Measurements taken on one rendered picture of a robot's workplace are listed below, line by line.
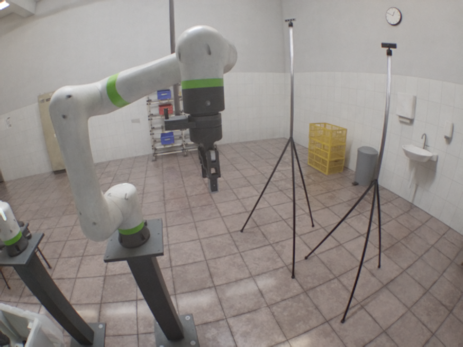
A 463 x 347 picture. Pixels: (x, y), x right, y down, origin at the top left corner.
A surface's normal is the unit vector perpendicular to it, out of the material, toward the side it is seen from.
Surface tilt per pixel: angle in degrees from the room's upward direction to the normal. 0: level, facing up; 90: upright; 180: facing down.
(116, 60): 90
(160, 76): 106
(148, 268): 90
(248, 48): 90
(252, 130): 90
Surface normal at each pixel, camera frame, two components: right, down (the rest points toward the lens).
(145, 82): -0.08, 0.63
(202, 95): 0.10, 0.38
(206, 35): 0.29, 0.01
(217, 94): 0.69, 0.26
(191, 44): -0.18, 0.29
